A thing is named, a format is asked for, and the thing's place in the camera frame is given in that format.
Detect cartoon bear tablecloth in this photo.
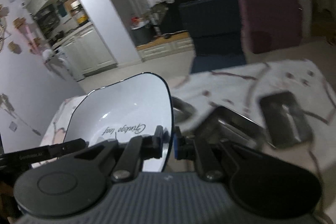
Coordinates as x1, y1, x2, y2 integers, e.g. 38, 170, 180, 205
31, 57, 336, 214

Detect pink hanging ribbon pompom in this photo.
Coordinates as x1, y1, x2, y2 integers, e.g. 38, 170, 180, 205
23, 23, 55, 67

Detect wooden low drawer unit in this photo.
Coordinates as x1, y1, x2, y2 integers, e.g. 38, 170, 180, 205
137, 32, 194, 61

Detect maroon chair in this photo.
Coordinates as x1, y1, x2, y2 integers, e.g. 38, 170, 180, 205
238, 0, 303, 54

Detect white kitchen cabinets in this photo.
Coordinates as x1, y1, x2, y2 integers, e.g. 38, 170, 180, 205
52, 22, 117, 81

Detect dark blue chair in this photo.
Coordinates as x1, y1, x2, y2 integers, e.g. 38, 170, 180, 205
179, 0, 247, 74

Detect round stainless steel bowl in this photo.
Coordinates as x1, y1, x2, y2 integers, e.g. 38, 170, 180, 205
171, 97, 197, 126

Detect grey trash bin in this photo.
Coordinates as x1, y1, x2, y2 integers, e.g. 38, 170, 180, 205
131, 22, 153, 47

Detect rectangular steel container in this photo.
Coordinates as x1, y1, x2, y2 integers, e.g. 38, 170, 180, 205
259, 91, 313, 149
182, 106, 265, 151

